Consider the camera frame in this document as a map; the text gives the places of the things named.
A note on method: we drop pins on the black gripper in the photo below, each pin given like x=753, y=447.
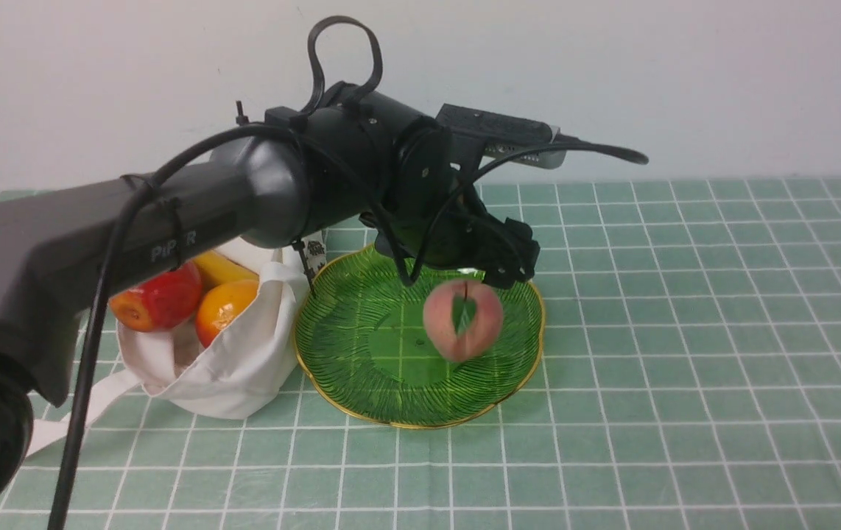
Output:
x=466, y=236

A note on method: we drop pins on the pink peach with leaf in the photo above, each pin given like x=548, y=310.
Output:
x=483, y=327

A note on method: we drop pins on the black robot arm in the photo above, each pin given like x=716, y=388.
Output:
x=350, y=151

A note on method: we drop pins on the orange fruit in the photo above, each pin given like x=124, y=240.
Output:
x=220, y=307

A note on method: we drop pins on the white cloth tote bag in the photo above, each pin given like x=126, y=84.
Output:
x=245, y=367

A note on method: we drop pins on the green glass plate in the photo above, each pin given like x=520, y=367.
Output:
x=359, y=337

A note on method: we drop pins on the checkered green tablecloth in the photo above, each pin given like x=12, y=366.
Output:
x=691, y=379

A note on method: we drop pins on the yellow banana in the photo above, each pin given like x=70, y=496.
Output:
x=215, y=269

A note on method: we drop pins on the red apple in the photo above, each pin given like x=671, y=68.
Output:
x=161, y=303

